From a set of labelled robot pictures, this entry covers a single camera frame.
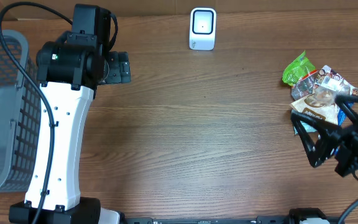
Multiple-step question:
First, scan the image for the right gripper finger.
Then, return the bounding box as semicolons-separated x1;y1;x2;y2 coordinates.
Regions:
290;110;342;168
335;95;358;124

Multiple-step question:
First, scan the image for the beige snack bag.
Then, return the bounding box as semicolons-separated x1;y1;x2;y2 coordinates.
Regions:
290;65;358;124

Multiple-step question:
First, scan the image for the green packet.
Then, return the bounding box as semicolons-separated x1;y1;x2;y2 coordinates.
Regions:
282;51;317;100

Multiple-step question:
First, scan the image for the blue snack bar wrapper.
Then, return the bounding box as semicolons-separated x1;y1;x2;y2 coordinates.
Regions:
336;103;353;126

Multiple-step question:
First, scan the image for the teal snack packet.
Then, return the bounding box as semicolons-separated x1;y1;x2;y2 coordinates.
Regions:
293;121;317;135

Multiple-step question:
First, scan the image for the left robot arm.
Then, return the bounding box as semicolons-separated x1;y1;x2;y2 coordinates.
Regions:
9;4;131;224

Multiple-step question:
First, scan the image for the white barcode scanner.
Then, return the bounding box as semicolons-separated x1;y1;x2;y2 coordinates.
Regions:
189;7;217;51

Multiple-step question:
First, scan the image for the grey plastic mesh basket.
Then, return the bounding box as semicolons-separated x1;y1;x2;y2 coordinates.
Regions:
0;43;41;192

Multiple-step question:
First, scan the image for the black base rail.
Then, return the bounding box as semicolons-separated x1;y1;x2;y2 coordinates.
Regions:
122;216;346;224

